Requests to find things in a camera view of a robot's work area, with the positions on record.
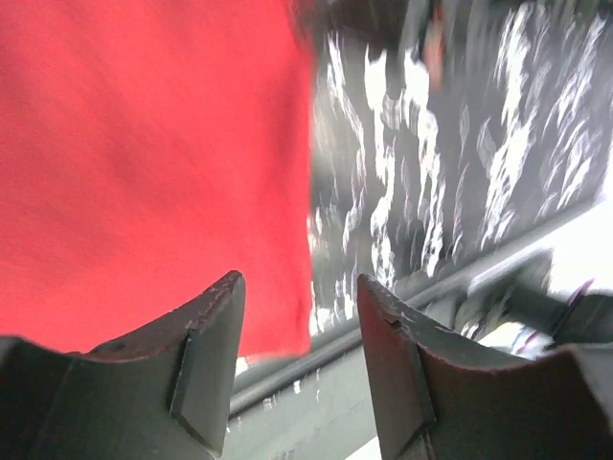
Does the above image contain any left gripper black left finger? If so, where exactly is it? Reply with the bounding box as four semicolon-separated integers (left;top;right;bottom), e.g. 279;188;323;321
1;271;245;459

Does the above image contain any red cloth napkin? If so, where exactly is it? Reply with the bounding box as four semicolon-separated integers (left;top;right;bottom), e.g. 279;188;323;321
1;1;313;357

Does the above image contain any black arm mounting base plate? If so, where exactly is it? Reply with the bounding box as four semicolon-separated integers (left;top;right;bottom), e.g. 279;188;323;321
223;201;612;459

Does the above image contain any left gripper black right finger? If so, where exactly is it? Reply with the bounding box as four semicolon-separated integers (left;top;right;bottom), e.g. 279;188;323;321
357;275;612;459

